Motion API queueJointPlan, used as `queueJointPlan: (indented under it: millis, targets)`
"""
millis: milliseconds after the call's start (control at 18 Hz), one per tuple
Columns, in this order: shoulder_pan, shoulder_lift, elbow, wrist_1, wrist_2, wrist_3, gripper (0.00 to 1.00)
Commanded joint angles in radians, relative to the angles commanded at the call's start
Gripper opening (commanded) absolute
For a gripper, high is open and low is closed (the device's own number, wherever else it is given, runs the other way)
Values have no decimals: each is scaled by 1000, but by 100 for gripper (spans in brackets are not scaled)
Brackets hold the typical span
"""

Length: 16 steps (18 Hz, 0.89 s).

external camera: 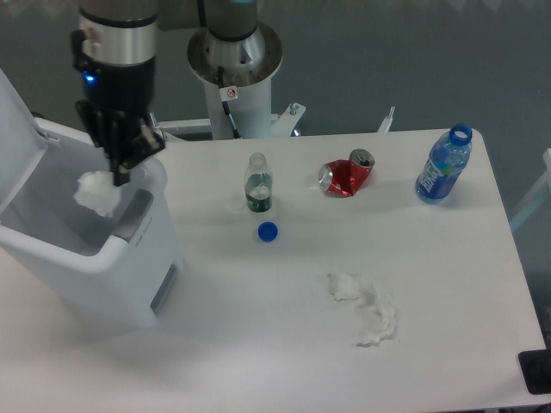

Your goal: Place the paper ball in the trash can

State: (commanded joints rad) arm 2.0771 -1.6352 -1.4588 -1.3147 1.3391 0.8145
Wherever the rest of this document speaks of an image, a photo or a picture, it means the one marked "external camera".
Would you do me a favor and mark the white open trash bin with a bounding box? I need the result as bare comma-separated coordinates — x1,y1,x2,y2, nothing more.
1,77,183,328

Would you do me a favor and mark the blue bottle cap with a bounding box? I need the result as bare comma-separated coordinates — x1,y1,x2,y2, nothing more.
257,221,279,243

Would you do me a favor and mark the clear green label bottle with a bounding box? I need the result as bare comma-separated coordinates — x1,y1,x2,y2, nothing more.
245,152,273,213

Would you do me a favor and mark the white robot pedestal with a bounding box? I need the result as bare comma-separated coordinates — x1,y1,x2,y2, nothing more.
148,21,397,143

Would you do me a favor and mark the white paper ball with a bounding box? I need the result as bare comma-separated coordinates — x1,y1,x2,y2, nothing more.
327,272,363,301
73,170,121,218

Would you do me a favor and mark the crushed red soda can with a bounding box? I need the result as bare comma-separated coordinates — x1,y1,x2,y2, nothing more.
319,148,375,197

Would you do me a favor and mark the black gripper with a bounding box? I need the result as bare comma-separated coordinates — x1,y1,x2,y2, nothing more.
71,29,164,186

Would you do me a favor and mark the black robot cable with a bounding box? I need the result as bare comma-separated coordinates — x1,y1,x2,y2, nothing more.
217,65,242,139

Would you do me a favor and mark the black device at edge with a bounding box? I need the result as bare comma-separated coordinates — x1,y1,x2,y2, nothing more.
518,349,550,395

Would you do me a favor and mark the blue plastic drink bottle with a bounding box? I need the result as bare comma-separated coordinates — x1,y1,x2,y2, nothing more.
415,123,473,204

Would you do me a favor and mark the white frame at right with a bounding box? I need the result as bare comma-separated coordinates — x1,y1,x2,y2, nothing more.
509,148,550,233

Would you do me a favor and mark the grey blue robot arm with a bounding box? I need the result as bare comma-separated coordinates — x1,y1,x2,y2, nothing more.
71,1,257,187

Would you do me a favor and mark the white crumpled paper strip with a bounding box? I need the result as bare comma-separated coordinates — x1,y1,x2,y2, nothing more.
356,283,397,348

